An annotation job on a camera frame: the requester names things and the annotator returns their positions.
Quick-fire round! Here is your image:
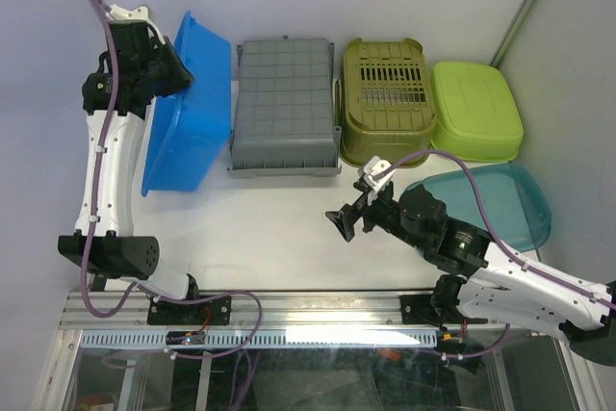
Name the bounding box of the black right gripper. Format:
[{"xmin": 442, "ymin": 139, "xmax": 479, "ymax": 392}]
[{"xmin": 325, "ymin": 181, "xmax": 427, "ymax": 253}]

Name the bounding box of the blue plastic tub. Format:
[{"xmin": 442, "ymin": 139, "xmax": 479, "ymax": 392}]
[{"xmin": 141, "ymin": 11, "xmax": 232, "ymax": 196}]

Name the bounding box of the grey plastic crate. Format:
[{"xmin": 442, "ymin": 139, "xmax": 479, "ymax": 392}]
[{"xmin": 229, "ymin": 39, "xmax": 342, "ymax": 177}]

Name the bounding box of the olive green slotted basket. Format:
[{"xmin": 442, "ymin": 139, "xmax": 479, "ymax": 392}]
[{"xmin": 336, "ymin": 39, "xmax": 436, "ymax": 167}]

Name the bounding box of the lime green plastic basin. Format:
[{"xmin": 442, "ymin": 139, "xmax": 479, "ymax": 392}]
[{"xmin": 430, "ymin": 62, "xmax": 524, "ymax": 163}]

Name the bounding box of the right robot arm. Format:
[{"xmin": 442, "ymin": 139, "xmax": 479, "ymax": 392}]
[{"xmin": 325, "ymin": 186, "xmax": 615, "ymax": 367}]

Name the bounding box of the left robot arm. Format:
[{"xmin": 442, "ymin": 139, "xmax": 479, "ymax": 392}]
[{"xmin": 58, "ymin": 19, "xmax": 202, "ymax": 323}]

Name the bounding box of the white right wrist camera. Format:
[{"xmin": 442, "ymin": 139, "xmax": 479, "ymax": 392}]
[{"xmin": 357, "ymin": 156, "xmax": 394, "ymax": 205}]

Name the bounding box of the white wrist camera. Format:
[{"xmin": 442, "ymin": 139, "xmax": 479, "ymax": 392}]
[
  {"xmin": 357, "ymin": 156, "xmax": 394, "ymax": 205},
  {"xmin": 107, "ymin": 4, "xmax": 160, "ymax": 36}
]

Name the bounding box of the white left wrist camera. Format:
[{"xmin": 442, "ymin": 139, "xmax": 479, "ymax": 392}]
[{"xmin": 107, "ymin": 4, "xmax": 160, "ymax": 36}]

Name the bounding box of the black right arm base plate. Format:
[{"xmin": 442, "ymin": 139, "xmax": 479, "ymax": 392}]
[{"xmin": 399, "ymin": 294, "xmax": 488, "ymax": 326}]

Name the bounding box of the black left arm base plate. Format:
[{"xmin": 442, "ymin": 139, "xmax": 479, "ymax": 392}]
[{"xmin": 146, "ymin": 295, "xmax": 232, "ymax": 327}]

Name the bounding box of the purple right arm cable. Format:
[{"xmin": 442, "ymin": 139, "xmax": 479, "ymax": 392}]
[{"xmin": 372, "ymin": 149, "xmax": 616, "ymax": 362}]

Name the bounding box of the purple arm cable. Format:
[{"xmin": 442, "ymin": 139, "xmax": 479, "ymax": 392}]
[
  {"xmin": 372, "ymin": 149, "xmax": 616, "ymax": 362},
  {"xmin": 79, "ymin": 0, "xmax": 145, "ymax": 320}
]

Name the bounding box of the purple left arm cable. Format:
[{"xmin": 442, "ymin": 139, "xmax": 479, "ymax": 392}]
[{"xmin": 79, "ymin": 0, "xmax": 145, "ymax": 320}]

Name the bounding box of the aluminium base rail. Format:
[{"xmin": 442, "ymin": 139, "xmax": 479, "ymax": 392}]
[{"xmin": 60, "ymin": 289, "xmax": 578, "ymax": 335}]

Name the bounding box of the white slotted cable duct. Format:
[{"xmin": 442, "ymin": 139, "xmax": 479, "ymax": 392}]
[{"xmin": 81, "ymin": 326, "xmax": 437, "ymax": 350}]

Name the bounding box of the right aluminium corner post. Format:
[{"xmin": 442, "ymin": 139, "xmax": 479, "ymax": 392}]
[{"xmin": 489, "ymin": 0, "xmax": 540, "ymax": 68}]

